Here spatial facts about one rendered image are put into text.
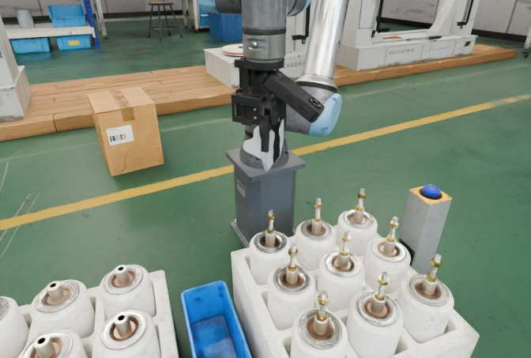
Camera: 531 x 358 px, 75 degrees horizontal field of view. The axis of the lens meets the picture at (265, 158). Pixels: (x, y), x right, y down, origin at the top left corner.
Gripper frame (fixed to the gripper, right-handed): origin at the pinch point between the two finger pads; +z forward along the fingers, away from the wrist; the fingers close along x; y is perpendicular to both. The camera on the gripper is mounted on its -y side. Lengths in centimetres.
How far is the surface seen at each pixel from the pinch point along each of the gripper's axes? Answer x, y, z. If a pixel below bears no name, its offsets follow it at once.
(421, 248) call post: -21.7, -32.1, 28.9
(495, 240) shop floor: -58, -57, 46
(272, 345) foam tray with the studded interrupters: 18.6, -7.8, 28.3
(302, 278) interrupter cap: 7.5, -9.6, 21.0
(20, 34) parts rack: -201, 392, 25
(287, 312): 12.9, -8.6, 25.3
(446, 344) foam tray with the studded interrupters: 5.1, -37.4, 28.3
